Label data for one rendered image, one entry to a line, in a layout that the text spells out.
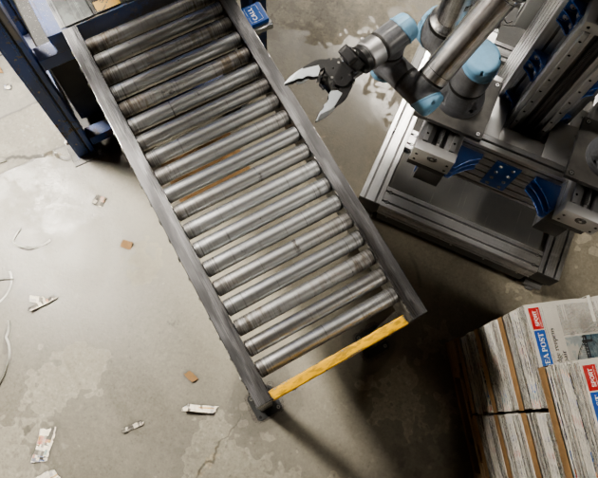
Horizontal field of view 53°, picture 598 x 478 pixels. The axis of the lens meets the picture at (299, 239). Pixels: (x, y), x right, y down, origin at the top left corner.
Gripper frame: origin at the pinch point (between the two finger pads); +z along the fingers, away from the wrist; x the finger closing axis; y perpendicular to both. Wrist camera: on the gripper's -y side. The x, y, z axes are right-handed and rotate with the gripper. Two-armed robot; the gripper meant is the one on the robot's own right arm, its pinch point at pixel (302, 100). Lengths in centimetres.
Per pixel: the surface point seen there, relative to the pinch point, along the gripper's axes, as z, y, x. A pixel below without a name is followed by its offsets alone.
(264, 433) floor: 57, 115, -68
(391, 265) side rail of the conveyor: -3, 38, -45
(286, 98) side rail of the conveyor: -14, 46, 16
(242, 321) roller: 40, 40, -30
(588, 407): -7, 5, -97
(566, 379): -11, 14, -93
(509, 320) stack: -23, 44, -81
